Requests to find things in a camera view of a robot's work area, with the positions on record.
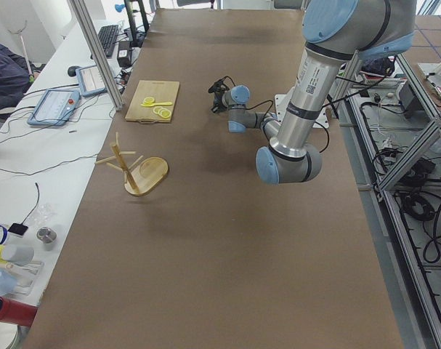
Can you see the grey cup on tray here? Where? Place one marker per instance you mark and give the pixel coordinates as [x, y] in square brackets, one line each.
[18, 254]

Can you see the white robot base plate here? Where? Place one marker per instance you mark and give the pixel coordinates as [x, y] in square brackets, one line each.
[320, 118]

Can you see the aluminium frame post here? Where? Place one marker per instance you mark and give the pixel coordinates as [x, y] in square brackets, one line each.
[87, 26]

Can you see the light blue cup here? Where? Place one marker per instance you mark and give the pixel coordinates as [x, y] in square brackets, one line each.
[7, 282]

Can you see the near blue teach pendant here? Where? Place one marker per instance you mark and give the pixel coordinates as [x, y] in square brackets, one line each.
[54, 108]

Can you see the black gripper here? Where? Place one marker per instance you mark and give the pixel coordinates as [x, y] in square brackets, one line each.
[219, 98]

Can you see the yellow plastic knife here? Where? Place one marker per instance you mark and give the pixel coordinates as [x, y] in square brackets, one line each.
[156, 104]

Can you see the small metal weight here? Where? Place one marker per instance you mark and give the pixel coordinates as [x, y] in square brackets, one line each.
[46, 235]

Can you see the wooden cup storage rack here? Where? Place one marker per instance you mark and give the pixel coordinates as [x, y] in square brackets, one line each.
[141, 176]

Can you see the wooden cutting board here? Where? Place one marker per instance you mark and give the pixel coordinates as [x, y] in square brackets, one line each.
[148, 91]

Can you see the far blue teach pendant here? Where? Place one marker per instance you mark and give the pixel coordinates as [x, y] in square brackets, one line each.
[90, 82]

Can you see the black keyboard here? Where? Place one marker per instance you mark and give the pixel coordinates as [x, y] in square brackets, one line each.
[108, 36]

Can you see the brown table mat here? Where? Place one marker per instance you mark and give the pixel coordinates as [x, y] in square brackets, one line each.
[213, 257]

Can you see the blue teach pendant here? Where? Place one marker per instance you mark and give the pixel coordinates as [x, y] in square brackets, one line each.
[90, 82]
[54, 108]

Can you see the red bottle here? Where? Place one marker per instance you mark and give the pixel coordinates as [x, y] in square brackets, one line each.
[19, 313]

